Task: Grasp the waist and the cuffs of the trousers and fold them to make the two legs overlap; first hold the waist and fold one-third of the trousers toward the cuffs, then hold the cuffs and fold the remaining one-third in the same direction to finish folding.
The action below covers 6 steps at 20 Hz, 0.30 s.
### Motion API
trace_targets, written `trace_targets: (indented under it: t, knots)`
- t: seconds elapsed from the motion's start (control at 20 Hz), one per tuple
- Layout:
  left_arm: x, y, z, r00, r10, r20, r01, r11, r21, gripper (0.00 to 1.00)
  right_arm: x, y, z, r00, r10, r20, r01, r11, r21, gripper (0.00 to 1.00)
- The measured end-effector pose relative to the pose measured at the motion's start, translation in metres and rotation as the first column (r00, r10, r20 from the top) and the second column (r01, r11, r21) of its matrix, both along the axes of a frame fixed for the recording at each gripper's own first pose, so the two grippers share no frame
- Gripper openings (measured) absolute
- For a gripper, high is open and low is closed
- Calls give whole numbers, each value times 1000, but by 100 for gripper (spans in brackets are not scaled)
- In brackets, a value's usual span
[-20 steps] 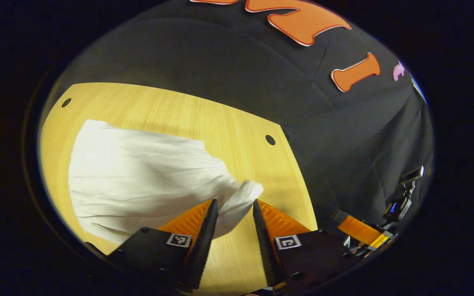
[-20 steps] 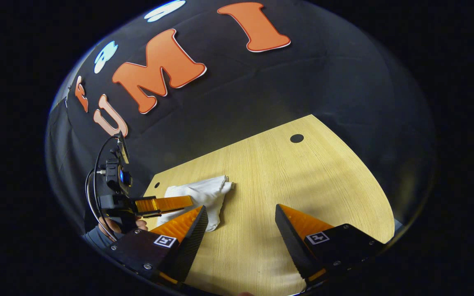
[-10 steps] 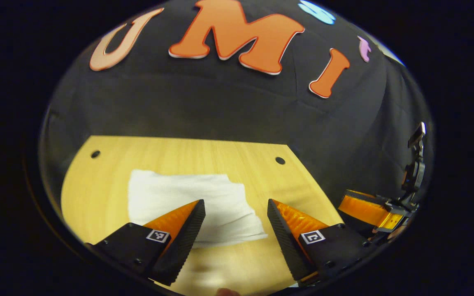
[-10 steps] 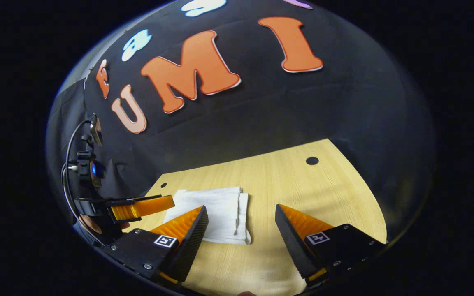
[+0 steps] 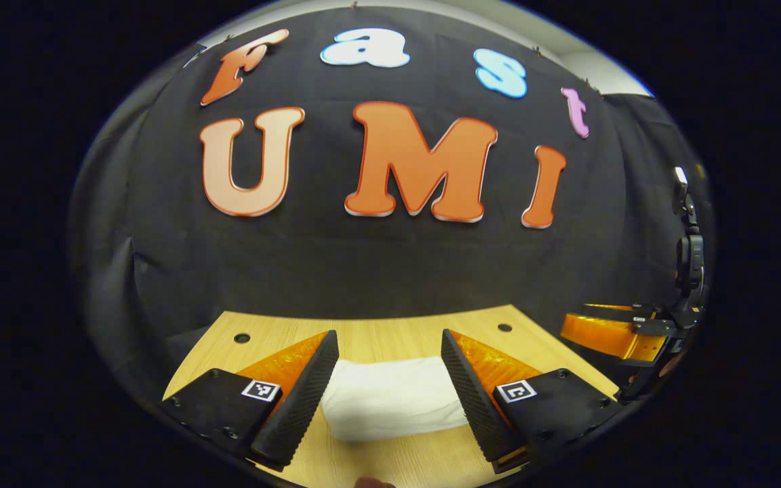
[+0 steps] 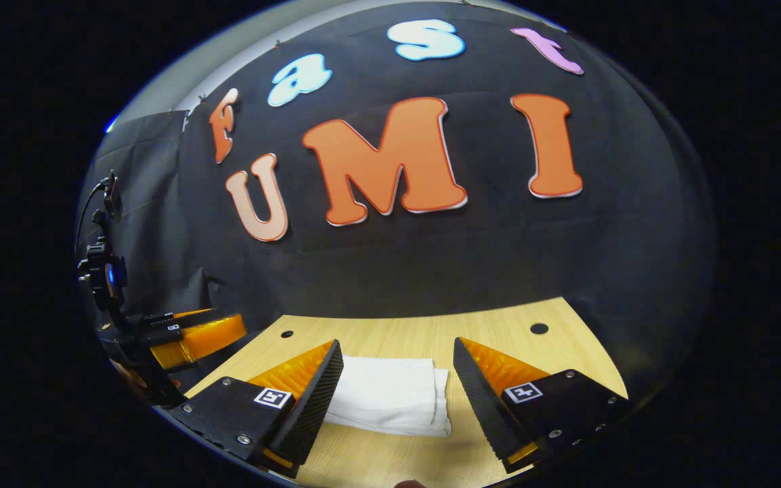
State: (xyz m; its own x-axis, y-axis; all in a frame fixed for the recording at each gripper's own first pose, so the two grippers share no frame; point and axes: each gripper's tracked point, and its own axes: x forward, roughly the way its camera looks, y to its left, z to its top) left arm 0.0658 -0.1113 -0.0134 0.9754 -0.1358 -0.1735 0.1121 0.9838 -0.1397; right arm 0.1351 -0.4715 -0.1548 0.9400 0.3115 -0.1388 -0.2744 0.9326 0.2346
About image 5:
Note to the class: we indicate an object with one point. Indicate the white jeans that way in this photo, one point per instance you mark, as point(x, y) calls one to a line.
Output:
point(390, 400)

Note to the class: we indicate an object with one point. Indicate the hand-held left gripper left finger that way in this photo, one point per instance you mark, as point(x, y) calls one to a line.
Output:
point(302, 407)

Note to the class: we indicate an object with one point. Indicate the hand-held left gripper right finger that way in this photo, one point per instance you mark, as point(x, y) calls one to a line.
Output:
point(472, 407)

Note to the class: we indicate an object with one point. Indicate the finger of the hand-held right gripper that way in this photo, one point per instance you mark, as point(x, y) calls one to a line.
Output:
point(611, 308)
point(607, 335)

